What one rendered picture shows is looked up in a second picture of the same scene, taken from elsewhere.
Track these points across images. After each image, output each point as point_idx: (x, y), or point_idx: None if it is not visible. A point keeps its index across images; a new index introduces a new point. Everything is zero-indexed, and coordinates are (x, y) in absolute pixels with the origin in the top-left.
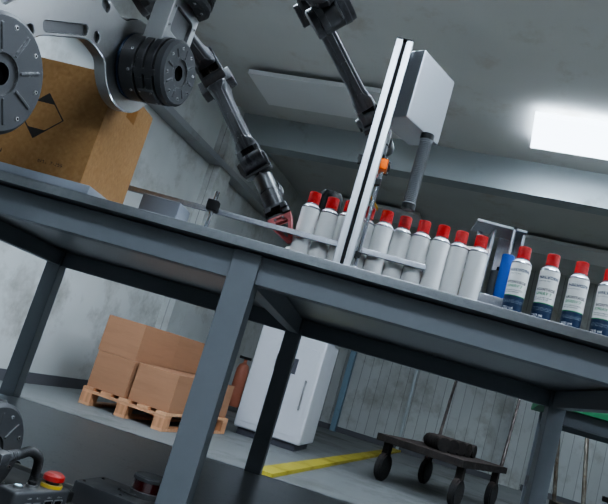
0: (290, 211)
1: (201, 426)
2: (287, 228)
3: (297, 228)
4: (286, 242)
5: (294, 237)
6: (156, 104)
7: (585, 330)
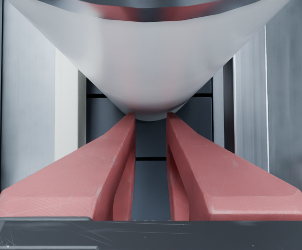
0: None
1: None
2: (266, 152)
3: (208, 80)
4: (135, 147)
5: (192, 95)
6: None
7: None
